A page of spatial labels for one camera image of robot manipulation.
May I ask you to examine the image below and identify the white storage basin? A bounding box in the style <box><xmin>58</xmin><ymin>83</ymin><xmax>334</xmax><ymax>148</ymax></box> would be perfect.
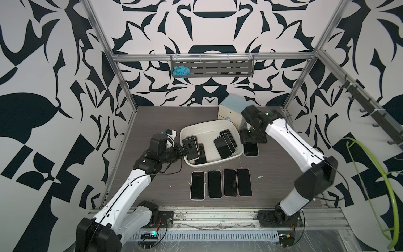
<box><xmin>179</xmin><ymin>120</ymin><xmax>243</xmax><ymax>168</ymax></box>

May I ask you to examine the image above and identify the small electronics board right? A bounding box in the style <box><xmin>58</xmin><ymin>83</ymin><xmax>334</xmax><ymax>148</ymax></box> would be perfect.
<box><xmin>279</xmin><ymin>234</ymin><xmax>296</xmax><ymax>248</ymax></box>

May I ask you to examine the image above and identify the phone pink case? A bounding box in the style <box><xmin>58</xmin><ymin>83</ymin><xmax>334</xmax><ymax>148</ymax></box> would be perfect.
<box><xmin>237</xmin><ymin>169</ymin><xmax>253</xmax><ymax>197</ymax></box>
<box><xmin>243</xmin><ymin>142</ymin><xmax>259</xmax><ymax>157</ymax></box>

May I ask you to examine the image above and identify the grey slotted wall rack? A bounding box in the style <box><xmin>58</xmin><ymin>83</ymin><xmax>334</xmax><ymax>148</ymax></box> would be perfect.
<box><xmin>170</xmin><ymin>54</ymin><xmax>255</xmax><ymax>78</ymax></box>

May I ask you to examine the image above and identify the phone grey case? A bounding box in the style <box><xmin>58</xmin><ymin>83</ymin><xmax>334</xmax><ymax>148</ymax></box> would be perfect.
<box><xmin>207</xmin><ymin>170</ymin><xmax>222</xmax><ymax>198</ymax></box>

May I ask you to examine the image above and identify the phone cream case in basin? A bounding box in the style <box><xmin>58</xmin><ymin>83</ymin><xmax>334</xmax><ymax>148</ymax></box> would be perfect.
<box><xmin>185</xmin><ymin>135</ymin><xmax>200</xmax><ymax>161</ymax></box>

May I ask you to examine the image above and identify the green hose loop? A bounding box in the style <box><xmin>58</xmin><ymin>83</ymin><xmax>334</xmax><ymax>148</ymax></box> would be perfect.
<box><xmin>342</xmin><ymin>136</ymin><xmax>400</xmax><ymax>250</ymax></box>

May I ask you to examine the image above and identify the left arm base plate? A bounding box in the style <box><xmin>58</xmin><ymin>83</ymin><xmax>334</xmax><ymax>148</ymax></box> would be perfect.
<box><xmin>142</xmin><ymin>210</ymin><xmax>174</xmax><ymax>228</ymax></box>

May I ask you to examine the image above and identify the small electronics board left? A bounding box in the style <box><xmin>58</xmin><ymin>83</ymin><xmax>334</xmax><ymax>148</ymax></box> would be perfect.
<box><xmin>140</xmin><ymin>231</ymin><xmax>159</xmax><ymax>240</ymax></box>

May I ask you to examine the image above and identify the phone dark lying in basin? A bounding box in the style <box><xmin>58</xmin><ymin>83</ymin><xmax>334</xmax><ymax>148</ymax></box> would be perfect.
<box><xmin>195</xmin><ymin>143</ymin><xmax>207</xmax><ymax>165</ymax></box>

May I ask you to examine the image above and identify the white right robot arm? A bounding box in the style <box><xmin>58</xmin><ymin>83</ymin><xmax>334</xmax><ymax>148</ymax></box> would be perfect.
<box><xmin>240</xmin><ymin>105</ymin><xmax>338</xmax><ymax>223</ymax></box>

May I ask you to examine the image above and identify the phone dark case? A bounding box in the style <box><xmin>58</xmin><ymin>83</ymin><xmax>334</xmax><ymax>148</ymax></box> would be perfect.
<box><xmin>223</xmin><ymin>170</ymin><xmax>238</xmax><ymax>197</ymax></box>

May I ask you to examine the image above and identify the light blue drawer cabinet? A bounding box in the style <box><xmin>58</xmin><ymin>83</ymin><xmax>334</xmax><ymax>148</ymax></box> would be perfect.
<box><xmin>218</xmin><ymin>94</ymin><xmax>253</xmax><ymax>130</ymax></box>

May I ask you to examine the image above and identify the phone white case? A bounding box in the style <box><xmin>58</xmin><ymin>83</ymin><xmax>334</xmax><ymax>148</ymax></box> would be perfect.
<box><xmin>190</xmin><ymin>171</ymin><xmax>205</xmax><ymax>201</ymax></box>

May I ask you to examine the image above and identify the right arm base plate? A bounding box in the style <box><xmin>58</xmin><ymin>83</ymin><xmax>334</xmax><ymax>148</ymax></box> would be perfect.
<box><xmin>257</xmin><ymin>210</ymin><xmax>303</xmax><ymax>228</ymax></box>

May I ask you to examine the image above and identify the small electronics board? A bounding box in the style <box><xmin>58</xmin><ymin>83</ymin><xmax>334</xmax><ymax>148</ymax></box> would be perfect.
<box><xmin>279</xmin><ymin>234</ymin><xmax>296</xmax><ymax>248</ymax></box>
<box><xmin>140</xmin><ymin>231</ymin><xmax>159</xmax><ymax>240</ymax></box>

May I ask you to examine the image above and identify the dark wall hook rail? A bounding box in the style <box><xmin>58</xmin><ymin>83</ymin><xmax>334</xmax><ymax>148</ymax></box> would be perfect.
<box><xmin>339</xmin><ymin>74</ymin><xmax>403</xmax><ymax>149</ymax></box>

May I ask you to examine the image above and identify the blue crumpled cloth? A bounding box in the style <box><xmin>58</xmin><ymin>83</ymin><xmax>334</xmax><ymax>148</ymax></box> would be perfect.
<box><xmin>172</xmin><ymin>65</ymin><xmax>191</xmax><ymax>78</ymax></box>

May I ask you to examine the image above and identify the phone pale blue case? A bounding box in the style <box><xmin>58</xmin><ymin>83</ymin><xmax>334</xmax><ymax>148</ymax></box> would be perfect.
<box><xmin>214</xmin><ymin>136</ymin><xmax>233</xmax><ymax>159</ymax></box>

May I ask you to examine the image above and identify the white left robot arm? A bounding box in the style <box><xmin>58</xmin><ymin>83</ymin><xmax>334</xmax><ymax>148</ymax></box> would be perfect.
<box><xmin>75</xmin><ymin>130</ymin><xmax>199</xmax><ymax>252</ymax></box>

